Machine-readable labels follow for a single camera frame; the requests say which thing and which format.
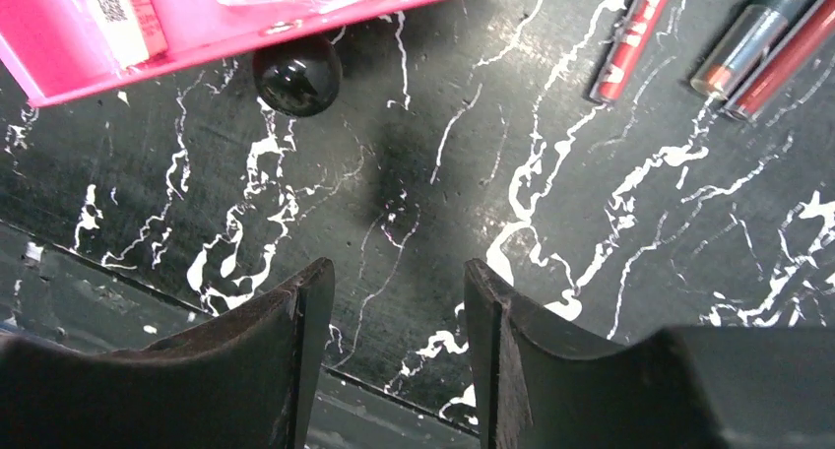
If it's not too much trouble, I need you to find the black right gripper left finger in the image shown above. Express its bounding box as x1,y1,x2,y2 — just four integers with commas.
1,258,335,448

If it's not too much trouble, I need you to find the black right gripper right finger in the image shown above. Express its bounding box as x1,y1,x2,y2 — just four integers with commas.
464,259,834,448

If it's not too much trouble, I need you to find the red lip gloss tube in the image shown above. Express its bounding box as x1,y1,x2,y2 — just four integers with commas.
589,0,669,105

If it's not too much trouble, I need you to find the white pink makeup box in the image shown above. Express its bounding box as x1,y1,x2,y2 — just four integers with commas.
87,0,168,69

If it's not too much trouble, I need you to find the pink drawer tray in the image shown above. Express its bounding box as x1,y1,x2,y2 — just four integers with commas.
1,0,442,107

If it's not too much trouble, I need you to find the black drawer knob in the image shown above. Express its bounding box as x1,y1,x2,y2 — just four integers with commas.
252,34,343,117

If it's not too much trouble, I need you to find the silver capped lipstick tube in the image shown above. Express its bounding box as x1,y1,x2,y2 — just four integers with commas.
690,0,815,100

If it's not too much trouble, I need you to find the dark red lip gloss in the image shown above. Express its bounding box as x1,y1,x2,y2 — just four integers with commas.
722,0,834,121

